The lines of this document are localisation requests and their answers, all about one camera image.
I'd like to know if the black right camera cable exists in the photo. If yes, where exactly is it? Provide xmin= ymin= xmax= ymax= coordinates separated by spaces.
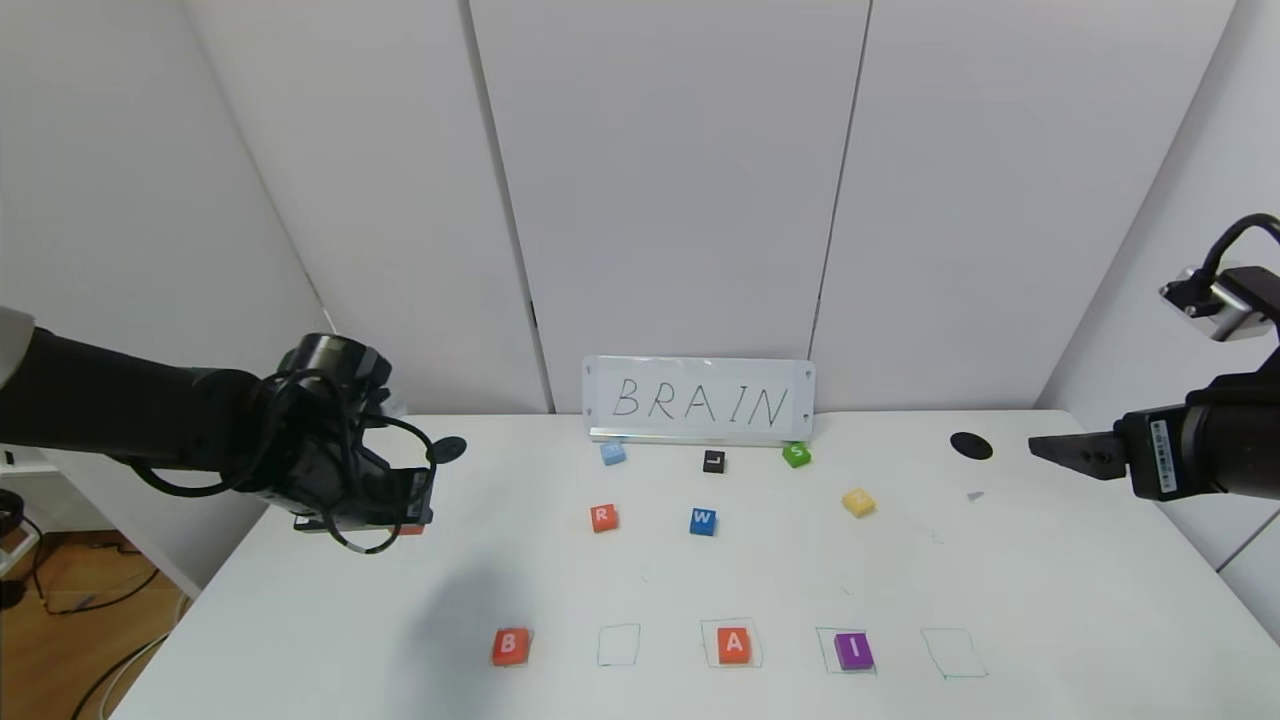
xmin=1193 ymin=212 xmax=1280 ymax=293

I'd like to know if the thin black left wrist cable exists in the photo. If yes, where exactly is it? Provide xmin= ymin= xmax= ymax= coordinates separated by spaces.
xmin=130 ymin=370 xmax=441 ymax=556

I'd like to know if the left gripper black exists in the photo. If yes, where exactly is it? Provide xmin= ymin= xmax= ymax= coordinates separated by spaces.
xmin=361 ymin=466 xmax=437 ymax=526

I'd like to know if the white BRAIN sign board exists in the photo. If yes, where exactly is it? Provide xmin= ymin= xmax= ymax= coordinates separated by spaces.
xmin=583 ymin=356 xmax=816 ymax=447

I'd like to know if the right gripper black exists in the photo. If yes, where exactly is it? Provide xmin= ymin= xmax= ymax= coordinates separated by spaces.
xmin=1027 ymin=389 xmax=1280 ymax=502

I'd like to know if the white shelf unit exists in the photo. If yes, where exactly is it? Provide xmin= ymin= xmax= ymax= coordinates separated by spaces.
xmin=0 ymin=450 xmax=63 ymax=581

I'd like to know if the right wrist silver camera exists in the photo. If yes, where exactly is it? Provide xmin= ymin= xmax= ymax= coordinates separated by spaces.
xmin=1160 ymin=265 xmax=1280 ymax=342

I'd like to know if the black floor cable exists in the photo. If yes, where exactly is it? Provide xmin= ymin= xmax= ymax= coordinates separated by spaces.
xmin=68 ymin=640 xmax=161 ymax=720
xmin=28 ymin=540 xmax=163 ymax=617

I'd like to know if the white floor cable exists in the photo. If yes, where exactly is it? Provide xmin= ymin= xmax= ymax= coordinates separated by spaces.
xmin=98 ymin=628 xmax=179 ymax=720

